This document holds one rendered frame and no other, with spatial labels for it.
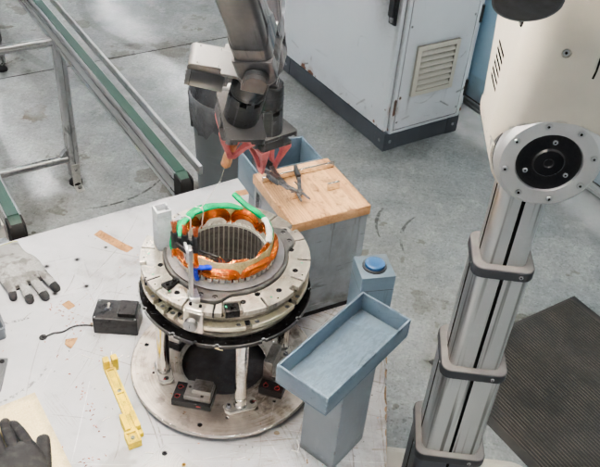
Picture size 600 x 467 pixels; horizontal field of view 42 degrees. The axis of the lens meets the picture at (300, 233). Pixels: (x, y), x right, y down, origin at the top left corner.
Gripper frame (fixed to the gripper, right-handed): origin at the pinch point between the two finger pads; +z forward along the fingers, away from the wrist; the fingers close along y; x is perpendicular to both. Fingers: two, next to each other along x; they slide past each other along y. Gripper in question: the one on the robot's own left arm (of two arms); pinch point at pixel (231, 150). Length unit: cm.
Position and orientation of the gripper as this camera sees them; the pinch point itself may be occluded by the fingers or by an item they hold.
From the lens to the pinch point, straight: 132.2
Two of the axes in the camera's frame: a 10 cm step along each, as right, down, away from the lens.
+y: 2.1, 8.4, -5.0
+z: -2.5, 5.4, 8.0
